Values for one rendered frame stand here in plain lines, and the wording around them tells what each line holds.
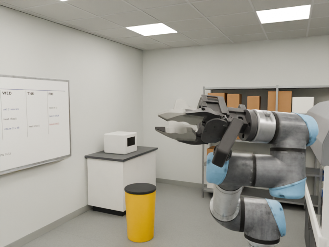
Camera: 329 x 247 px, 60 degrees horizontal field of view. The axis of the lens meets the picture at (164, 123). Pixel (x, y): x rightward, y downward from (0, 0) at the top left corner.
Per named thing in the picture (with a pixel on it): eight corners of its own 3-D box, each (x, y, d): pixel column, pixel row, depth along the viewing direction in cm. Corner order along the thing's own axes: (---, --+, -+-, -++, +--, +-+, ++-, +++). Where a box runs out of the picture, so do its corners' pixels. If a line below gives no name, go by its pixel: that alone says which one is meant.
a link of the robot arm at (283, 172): (251, 192, 69) (252, 147, 71) (300, 196, 67) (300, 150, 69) (255, 196, 62) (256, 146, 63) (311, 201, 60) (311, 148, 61)
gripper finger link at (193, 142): (176, 140, 65) (214, 139, 65) (176, 145, 63) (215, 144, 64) (177, 125, 61) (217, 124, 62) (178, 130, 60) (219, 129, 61)
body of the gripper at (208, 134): (190, 118, 68) (237, 122, 71) (196, 144, 62) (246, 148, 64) (199, 92, 63) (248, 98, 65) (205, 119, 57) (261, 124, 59)
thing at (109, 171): (85, 211, 453) (83, 135, 443) (125, 190, 557) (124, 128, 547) (124, 219, 423) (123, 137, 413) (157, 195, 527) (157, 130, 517)
